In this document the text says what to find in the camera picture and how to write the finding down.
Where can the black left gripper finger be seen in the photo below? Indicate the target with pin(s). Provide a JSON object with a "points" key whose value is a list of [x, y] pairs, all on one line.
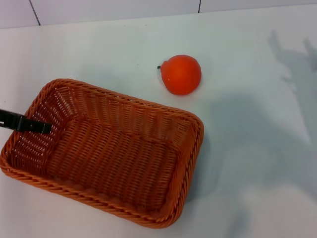
{"points": [[27, 124]]}

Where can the orange woven rectangular basket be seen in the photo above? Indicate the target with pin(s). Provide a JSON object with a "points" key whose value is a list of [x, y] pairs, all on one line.
{"points": [[109, 156]]}

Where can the orange toy fruit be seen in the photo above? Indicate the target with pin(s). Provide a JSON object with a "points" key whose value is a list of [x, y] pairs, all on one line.
{"points": [[182, 74]]}

